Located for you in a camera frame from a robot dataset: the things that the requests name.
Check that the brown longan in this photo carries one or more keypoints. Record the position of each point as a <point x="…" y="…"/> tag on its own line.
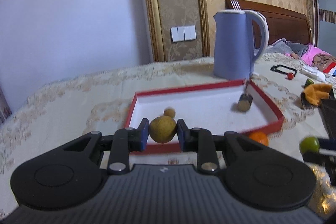
<point x="162" y="129"/>
<point x="170" y="112"/>

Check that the black box right edge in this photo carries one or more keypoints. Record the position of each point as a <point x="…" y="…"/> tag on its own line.
<point x="328" y="111"/>

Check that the pile of clothes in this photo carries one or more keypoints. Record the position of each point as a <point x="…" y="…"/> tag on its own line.
<point x="312" y="56"/>

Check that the orange cloth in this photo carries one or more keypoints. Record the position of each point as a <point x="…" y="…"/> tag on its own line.
<point x="313" y="94"/>

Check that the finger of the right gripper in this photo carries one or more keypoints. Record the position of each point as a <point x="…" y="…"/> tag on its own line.
<point x="327" y="147"/>

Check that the red shallow cardboard box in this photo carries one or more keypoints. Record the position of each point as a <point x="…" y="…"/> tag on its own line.
<point x="210" y="106"/>

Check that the gold picture frame moulding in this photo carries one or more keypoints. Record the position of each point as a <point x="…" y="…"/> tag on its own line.
<point x="162" y="15"/>

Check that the black frame tool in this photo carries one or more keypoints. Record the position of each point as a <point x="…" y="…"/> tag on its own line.
<point x="284" y="70"/>

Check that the small sugarcane piece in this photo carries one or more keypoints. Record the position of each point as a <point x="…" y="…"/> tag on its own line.
<point x="245" y="102"/>

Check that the pink patterned curtain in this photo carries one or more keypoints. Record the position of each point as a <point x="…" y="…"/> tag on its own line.
<point x="5" y="111"/>

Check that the white wall switch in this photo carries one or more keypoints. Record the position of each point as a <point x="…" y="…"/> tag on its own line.
<point x="183" y="33"/>

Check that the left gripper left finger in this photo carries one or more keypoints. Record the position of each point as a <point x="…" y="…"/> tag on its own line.
<point x="123" y="142"/>

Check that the green tomato with stem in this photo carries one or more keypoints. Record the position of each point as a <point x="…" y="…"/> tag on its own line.
<point x="308" y="82"/>

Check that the wardrobe door panel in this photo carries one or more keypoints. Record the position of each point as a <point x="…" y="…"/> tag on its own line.
<point x="325" y="25"/>

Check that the small red ball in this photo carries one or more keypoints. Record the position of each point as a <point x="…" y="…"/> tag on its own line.
<point x="290" y="76"/>

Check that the cream lace tablecloth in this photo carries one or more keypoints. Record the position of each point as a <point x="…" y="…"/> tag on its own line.
<point x="64" y="110"/>

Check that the orange tangerine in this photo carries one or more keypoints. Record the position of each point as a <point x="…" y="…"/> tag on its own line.
<point x="259" y="137"/>

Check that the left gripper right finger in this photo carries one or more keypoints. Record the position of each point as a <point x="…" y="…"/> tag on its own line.
<point x="200" y="141"/>

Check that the blue electric kettle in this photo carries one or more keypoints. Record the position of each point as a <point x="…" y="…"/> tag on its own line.
<point x="234" y="52"/>

